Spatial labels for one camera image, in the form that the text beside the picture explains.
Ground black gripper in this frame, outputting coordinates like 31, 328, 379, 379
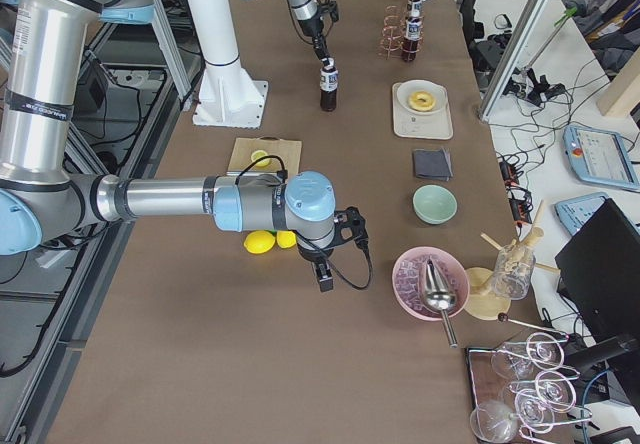
297, 237, 334, 292
298, 16, 334, 67

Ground tea bottle white cap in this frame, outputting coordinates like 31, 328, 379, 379
320, 60, 339, 112

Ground tea bottle rack right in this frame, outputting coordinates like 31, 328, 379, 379
401, 10, 422, 62

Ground tea bottle rack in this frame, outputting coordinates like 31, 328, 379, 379
401, 10, 422, 62
405, 0, 422, 40

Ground tea bottle rack back left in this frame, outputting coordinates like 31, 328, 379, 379
405, 0, 422, 40

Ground cream rabbit tray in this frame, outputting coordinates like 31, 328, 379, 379
392, 82, 453, 140

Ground wine glass rack tray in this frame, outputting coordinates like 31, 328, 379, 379
465, 329, 592, 443

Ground whole lemon lower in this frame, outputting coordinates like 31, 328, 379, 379
276, 230, 297, 249

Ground whole lemon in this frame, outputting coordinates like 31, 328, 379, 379
243, 230, 276, 255
276, 230, 297, 249

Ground whole lemon upper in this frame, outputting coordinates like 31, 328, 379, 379
243, 230, 276, 255

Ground white round plate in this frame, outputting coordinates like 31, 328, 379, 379
396, 79, 448, 115

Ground pink bowl with ice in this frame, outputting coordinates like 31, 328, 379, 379
392, 246, 470, 321

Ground bamboo cutting board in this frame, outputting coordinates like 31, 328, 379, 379
227, 137, 302, 175

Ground half lemon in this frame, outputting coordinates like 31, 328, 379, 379
250, 149, 271, 168

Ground metal ice scoop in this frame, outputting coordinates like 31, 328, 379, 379
421, 259, 458, 348

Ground mint green bowl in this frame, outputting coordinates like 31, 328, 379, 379
412, 185, 458, 225

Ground grey folded cloth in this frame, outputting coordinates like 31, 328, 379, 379
412, 148, 453, 181

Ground wooden stand with base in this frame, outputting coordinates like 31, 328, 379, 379
464, 200, 560, 320

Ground glass jar with sticks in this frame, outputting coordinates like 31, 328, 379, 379
489, 227, 544, 300

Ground teach pendant lower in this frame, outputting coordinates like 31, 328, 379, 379
554, 192, 609, 236

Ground teach pendant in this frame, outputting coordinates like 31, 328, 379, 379
554, 192, 609, 236
563, 125, 639, 192

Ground black laptop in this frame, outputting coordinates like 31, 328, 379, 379
555, 199, 639, 341

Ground teach pendant upper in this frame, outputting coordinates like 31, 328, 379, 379
563, 125, 639, 192

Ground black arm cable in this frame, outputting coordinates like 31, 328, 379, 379
284, 0, 341, 45
234, 153, 374, 292

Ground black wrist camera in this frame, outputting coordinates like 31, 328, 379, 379
331, 206, 369, 251
318, 0, 339, 26

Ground copper wire bottle rack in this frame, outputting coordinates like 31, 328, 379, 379
378, 6, 423, 62

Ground glazed ring donut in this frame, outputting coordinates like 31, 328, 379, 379
408, 91, 436, 112

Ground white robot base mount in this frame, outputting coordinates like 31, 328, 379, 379
188, 0, 268, 129

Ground aluminium frame post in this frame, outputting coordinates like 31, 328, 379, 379
478, 0, 548, 124

